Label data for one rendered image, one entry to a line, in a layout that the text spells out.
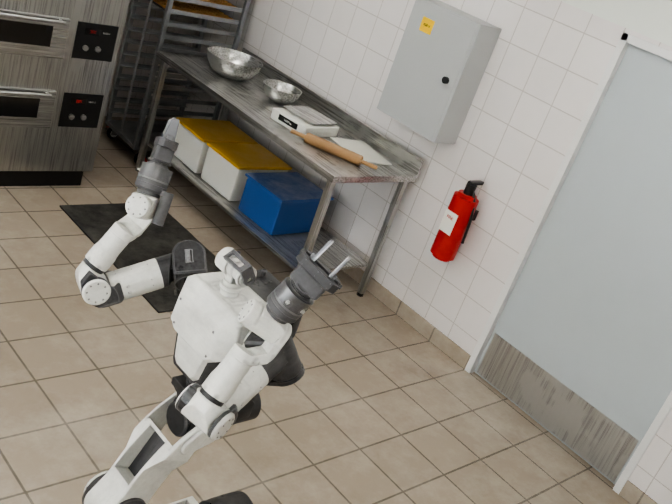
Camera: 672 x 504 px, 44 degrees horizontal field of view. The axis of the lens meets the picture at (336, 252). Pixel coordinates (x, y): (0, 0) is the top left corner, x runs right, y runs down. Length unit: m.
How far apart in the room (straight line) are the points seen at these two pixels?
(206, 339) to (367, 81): 3.45
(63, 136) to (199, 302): 3.31
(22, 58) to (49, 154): 0.66
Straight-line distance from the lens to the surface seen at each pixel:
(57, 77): 5.29
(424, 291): 5.16
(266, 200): 5.17
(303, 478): 3.74
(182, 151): 5.87
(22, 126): 5.29
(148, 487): 2.55
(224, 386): 1.96
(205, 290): 2.28
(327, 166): 4.65
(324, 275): 1.87
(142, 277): 2.40
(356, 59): 5.54
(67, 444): 3.58
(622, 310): 4.50
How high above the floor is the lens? 2.33
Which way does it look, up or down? 23 degrees down
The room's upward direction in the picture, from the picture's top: 20 degrees clockwise
